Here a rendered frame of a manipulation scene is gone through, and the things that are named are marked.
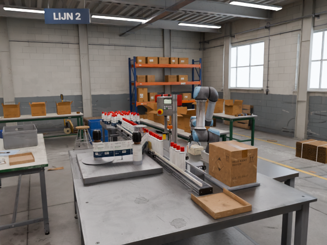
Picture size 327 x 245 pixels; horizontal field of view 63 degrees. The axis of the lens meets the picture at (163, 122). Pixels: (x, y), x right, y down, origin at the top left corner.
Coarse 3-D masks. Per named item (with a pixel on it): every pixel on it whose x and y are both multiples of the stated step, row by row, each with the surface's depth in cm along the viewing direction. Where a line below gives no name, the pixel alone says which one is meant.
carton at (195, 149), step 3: (195, 144) 307; (192, 147) 294; (195, 147) 294; (198, 147) 293; (201, 147) 293; (189, 150) 299; (192, 150) 293; (195, 150) 290; (198, 150) 292; (201, 150) 294; (192, 153) 293; (195, 153) 290; (198, 153) 292
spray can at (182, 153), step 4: (180, 152) 221; (184, 152) 221; (180, 156) 221; (184, 156) 221; (180, 160) 222; (184, 160) 222; (180, 164) 222; (184, 164) 222; (180, 168) 223; (184, 168) 223
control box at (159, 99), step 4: (160, 96) 269; (164, 96) 267; (160, 100) 266; (172, 100) 263; (160, 104) 266; (164, 104) 265; (168, 104) 264; (172, 104) 263; (160, 108) 267; (172, 108) 264; (164, 112) 266; (168, 112) 265; (172, 112) 265
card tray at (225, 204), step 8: (224, 192) 190; (200, 200) 179; (208, 200) 179; (216, 200) 179; (224, 200) 179; (232, 200) 178; (240, 200) 173; (208, 208) 161; (216, 208) 168; (224, 208) 168; (232, 208) 168; (240, 208) 161; (248, 208) 163; (216, 216) 155; (224, 216) 157
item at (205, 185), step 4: (152, 152) 286; (164, 156) 270; (168, 160) 255; (168, 164) 243; (172, 168) 233; (180, 172) 222; (188, 172) 221; (184, 176) 211; (192, 176) 211; (200, 180) 202; (196, 184) 195; (204, 184) 195; (200, 188) 188; (204, 188) 188
